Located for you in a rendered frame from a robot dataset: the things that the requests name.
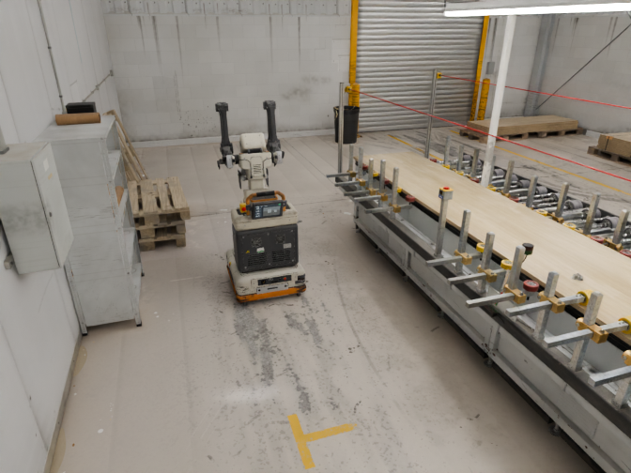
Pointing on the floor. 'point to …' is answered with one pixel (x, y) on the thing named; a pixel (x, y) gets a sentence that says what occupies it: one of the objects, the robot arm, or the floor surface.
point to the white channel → (499, 98)
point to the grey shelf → (97, 222)
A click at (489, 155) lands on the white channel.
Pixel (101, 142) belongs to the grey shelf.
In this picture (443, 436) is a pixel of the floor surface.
